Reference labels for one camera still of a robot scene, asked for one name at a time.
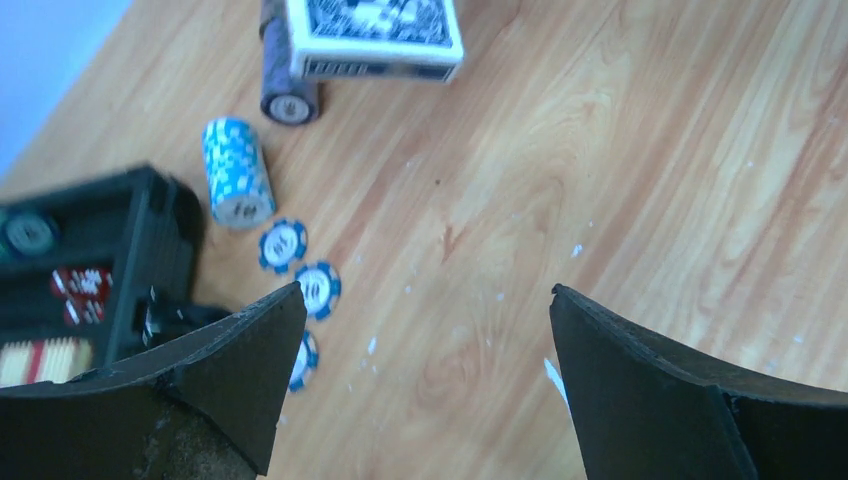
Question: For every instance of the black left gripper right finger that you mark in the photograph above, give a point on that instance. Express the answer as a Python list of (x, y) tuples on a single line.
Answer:
[(645, 406)]

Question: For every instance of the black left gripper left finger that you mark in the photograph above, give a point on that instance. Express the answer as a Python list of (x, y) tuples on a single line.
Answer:
[(203, 406)]

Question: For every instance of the blue white 10 chip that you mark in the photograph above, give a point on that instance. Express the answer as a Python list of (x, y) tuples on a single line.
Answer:
[(321, 288), (282, 245), (306, 363)]

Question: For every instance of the black poker set case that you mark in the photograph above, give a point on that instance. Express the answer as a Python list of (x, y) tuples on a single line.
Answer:
[(147, 229)]

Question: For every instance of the red translucent die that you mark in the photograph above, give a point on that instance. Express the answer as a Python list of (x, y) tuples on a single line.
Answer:
[(83, 312), (91, 283)]

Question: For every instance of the red playing card box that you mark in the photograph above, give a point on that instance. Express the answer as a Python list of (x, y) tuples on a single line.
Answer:
[(56, 360)]

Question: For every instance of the light blue chip stack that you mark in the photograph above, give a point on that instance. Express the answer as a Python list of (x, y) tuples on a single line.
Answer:
[(239, 187)]

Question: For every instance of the dark green chip stack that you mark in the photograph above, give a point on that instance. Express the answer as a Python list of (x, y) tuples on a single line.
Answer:
[(27, 233)]

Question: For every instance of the purple chip stack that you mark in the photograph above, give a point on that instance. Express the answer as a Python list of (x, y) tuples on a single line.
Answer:
[(284, 99)]

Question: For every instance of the blue playing card deck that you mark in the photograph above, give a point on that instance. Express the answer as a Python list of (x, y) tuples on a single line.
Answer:
[(414, 39)]

